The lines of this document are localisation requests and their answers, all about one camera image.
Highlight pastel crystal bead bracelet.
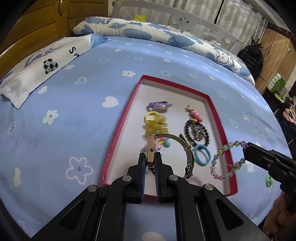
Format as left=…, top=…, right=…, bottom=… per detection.
left=210, top=139, right=249, bottom=180

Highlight blue hair tie ring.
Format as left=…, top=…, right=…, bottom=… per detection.
left=192, top=143, right=211, bottom=167

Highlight black bead bracelet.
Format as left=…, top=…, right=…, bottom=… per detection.
left=184, top=117, right=211, bottom=148

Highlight colourful candy bead bracelet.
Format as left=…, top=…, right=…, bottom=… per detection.
left=140, top=136, right=173, bottom=155

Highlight yellow hair claw clip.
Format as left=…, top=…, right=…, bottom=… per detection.
left=144, top=111, right=169, bottom=137

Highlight pink cartoon hair clip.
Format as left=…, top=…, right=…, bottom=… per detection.
left=185, top=105, right=202, bottom=123

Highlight yellow hair tie ring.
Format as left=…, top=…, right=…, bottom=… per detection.
left=143, top=111, right=162, bottom=125

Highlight purple bow hair tie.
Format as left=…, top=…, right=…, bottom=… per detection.
left=146, top=100, right=174, bottom=113

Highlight silver rhinestone hair clip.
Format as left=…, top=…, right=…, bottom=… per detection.
left=190, top=122, right=206, bottom=141

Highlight person's right hand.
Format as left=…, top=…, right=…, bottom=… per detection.
left=263, top=191, right=295, bottom=238

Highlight pile of clothes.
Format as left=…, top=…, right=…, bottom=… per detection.
left=276, top=98, right=295, bottom=142

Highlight light blue patterned bedsheet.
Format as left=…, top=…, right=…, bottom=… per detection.
left=1, top=35, right=291, bottom=240

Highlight green white boxes stack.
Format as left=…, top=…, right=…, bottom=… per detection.
left=268, top=73, right=285, bottom=92

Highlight red shallow box tray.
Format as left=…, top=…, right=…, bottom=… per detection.
left=101, top=75, right=238, bottom=196

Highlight black puffer jacket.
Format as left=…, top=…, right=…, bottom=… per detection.
left=237, top=38, right=264, bottom=80

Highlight wooden wardrobe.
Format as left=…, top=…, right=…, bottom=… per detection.
left=255, top=27, right=295, bottom=93

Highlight white blue pillow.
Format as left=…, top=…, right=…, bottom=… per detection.
left=1, top=34, right=108, bottom=109

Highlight grey lace curtains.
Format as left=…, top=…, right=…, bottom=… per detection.
left=120, top=1, right=267, bottom=55

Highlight blue white cartoon quilt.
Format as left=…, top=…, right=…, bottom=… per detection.
left=72, top=16, right=255, bottom=84

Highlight wooden headboard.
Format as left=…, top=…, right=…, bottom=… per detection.
left=1, top=1, right=108, bottom=77

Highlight yellow star plush toy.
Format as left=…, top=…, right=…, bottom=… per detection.
left=133, top=14, right=147, bottom=23

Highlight grey bed guard rail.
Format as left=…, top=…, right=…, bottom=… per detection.
left=111, top=1, right=241, bottom=56

